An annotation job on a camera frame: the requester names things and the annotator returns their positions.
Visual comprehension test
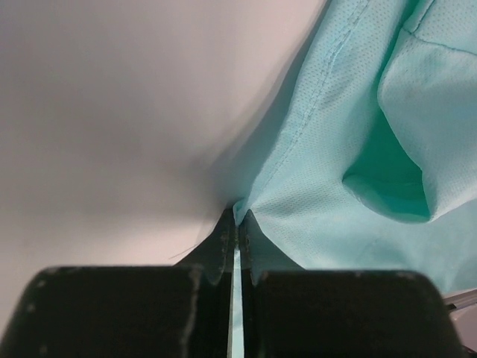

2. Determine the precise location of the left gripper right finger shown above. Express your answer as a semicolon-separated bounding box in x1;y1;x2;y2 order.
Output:
238;213;468;357

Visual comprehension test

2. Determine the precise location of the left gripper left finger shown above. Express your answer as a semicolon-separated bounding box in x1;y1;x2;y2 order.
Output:
1;210;234;357

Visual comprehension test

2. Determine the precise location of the mint green t shirt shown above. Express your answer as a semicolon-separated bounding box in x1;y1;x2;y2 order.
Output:
203;0;477;358

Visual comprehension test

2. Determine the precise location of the aluminium front rail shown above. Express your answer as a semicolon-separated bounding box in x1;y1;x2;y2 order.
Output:
443;289;477;312

